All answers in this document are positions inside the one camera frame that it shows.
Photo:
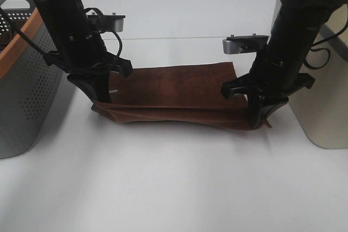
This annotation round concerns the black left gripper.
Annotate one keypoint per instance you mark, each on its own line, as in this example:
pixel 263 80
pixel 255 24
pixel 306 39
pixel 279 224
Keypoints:
pixel 88 62

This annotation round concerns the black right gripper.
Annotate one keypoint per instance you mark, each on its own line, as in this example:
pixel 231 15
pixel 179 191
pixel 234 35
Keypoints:
pixel 274 76

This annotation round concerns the brown towel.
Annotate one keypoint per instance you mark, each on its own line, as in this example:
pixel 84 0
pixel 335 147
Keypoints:
pixel 190 93

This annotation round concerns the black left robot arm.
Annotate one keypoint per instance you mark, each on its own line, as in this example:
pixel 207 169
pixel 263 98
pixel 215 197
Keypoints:
pixel 65 16

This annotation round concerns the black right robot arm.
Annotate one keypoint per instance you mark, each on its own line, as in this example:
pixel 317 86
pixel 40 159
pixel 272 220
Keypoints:
pixel 298 22

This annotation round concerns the grey perforated basket orange rim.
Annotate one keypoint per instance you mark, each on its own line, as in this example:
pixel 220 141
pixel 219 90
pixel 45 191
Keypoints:
pixel 28 85

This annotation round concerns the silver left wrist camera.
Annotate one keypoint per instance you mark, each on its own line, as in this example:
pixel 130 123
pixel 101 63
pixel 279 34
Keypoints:
pixel 106 23

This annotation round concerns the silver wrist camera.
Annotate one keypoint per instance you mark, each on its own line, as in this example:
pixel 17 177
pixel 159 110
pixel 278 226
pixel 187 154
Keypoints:
pixel 106 23
pixel 244 44

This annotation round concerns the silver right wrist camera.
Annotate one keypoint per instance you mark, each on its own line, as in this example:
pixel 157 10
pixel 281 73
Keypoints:
pixel 244 44

